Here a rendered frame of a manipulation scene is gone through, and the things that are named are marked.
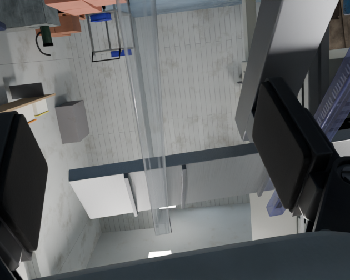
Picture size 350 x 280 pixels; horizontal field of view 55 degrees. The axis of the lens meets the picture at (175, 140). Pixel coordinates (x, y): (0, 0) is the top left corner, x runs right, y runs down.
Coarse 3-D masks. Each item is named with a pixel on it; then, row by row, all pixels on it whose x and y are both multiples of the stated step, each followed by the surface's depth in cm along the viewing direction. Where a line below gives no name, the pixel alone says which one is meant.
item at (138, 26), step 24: (120, 0) 12; (144, 0) 12; (120, 24) 12; (144, 24) 13; (144, 48) 13; (144, 72) 14; (144, 96) 16; (144, 120) 17; (144, 144) 19; (144, 168) 21; (168, 216) 28
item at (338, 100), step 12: (348, 60) 17; (348, 72) 17; (336, 84) 18; (348, 84) 18; (324, 96) 20; (336, 96) 19; (348, 96) 18; (324, 108) 20; (336, 108) 19; (348, 108) 19; (324, 120) 20; (336, 120) 20; (324, 132) 21; (336, 132) 21; (276, 192) 30; (276, 204) 30
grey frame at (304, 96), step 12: (324, 36) 57; (324, 48) 58; (324, 60) 58; (312, 72) 58; (324, 72) 59; (312, 84) 59; (324, 84) 59; (300, 96) 62; (312, 96) 59; (312, 108) 60; (300, 216) 70; (300, 228) 70
